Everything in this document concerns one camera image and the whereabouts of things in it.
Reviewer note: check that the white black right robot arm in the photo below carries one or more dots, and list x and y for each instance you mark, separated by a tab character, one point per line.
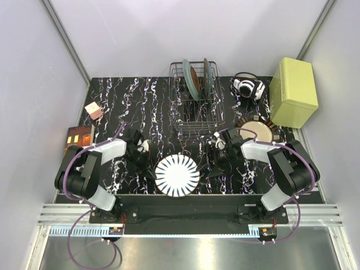
294	172

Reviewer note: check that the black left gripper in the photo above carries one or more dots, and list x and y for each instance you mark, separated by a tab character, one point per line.
143	162

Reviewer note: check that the dark wire dish rack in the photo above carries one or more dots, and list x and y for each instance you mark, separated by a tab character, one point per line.
188	115

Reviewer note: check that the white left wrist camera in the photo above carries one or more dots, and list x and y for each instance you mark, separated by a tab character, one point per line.
144	146

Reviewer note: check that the pink cube socket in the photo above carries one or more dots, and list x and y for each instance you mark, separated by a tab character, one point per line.
94	110

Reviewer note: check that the black white headphones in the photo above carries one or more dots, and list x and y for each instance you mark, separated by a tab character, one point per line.
249	85

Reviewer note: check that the light teal plate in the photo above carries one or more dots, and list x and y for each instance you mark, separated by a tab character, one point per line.
192	80

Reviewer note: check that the yellow green box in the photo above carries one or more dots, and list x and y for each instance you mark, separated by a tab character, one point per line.
292	93

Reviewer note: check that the aluminium rail frame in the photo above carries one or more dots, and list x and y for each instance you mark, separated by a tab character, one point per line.
313	239

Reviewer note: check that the dark cover book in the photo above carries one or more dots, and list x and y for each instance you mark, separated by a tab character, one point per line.
81	136

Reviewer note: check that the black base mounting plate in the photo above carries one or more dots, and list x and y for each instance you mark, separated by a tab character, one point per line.
193	216

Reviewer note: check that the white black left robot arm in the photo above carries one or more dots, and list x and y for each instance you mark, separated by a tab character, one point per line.
78	176

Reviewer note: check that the brown cream checkered plate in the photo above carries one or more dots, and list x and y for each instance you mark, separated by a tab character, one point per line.
251	125

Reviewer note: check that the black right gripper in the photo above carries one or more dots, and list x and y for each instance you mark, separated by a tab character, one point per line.
212	151

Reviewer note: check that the white blue striped plate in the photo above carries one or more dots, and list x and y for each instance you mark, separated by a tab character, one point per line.
177	175

